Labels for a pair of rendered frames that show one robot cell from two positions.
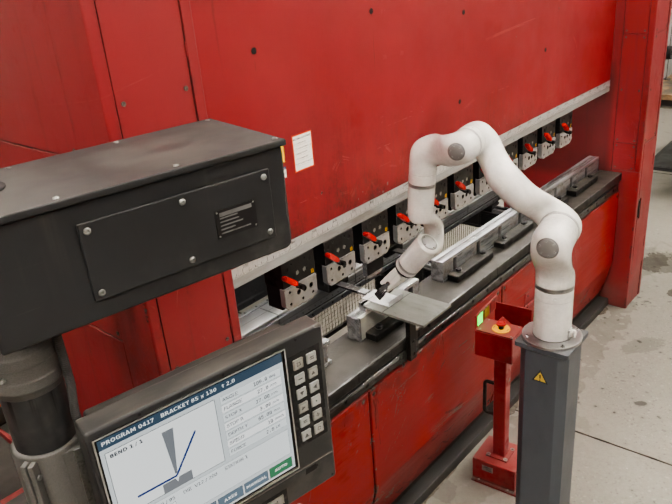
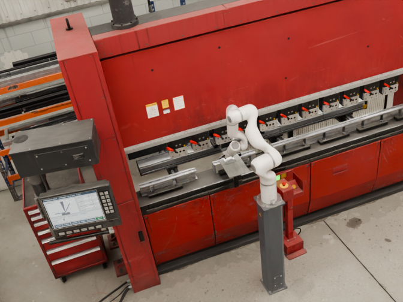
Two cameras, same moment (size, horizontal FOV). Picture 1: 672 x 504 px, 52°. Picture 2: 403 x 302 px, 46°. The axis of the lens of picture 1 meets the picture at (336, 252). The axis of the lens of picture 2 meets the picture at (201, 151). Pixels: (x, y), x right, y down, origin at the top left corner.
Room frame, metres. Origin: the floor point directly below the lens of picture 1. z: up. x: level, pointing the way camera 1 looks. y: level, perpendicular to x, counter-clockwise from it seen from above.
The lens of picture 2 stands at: (-0.50, -1.80, 3.43)
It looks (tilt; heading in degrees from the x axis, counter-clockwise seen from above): 35 degrees down; 34
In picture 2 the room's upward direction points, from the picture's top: 9 degrees counter-clockwise
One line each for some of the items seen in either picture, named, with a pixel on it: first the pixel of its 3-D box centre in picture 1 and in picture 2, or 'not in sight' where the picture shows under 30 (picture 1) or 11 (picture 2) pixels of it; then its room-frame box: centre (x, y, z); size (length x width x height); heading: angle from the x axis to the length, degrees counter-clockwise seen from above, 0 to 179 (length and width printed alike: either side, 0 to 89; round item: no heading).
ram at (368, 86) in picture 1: (464, 65); (294, 59); (2.81, -0.57, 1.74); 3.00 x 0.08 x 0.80; 138
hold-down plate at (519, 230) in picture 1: (514, 234); (333, 138); (3.04, -0.85, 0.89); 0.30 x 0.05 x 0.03; 138
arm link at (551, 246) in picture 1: (553, 255); (263, 169); (1.92, -0.66, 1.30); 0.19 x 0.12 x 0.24; 148
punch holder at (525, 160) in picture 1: (522, 149); (349, 94); (3.20, -0.93, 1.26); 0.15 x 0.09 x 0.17; 138
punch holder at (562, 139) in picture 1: (558, 129); (388, 83); (3.50, -1.20, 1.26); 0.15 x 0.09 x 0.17; 138
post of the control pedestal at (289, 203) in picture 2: (501, 402); (288, 216); (2.42, -0.65, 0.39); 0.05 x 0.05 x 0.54; 53
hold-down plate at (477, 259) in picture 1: (470, 265); (294, 150); (2.74, -0.58, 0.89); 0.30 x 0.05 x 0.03; 138
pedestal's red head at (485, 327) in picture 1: (503, 329); (288, 185); (2.42, -0.65, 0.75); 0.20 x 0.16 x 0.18; 143
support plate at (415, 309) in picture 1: (407, 306); (234, 166); (2.23, -0.24, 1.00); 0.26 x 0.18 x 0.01; 48
